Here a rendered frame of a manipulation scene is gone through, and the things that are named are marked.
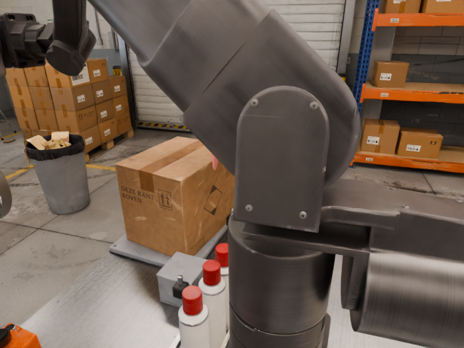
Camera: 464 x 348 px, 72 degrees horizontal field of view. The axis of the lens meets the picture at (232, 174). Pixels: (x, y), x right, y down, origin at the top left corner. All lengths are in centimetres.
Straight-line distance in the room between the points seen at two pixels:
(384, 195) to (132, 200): 88
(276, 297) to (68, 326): 79
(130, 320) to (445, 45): 440
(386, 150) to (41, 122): 400
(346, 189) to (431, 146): 390
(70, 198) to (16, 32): 227
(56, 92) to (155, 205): 325
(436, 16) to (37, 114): 428
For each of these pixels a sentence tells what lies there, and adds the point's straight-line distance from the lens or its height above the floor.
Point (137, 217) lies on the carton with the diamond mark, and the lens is 101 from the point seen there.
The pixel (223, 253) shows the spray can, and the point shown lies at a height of 108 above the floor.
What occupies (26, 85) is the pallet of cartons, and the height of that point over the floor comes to 91.
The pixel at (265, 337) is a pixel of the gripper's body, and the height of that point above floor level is 133.
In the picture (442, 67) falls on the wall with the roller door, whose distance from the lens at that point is 471.
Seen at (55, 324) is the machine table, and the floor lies 83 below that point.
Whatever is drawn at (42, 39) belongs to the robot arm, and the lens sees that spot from 88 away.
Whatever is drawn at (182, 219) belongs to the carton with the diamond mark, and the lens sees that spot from 89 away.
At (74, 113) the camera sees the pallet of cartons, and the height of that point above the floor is 62.
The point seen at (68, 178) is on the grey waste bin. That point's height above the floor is 34.
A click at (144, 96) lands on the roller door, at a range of 521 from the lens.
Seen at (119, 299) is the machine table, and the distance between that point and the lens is 94.
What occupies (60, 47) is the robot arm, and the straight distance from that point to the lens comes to 82.
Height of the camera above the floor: 148
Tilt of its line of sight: 25 degrees down
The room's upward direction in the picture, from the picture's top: straight up
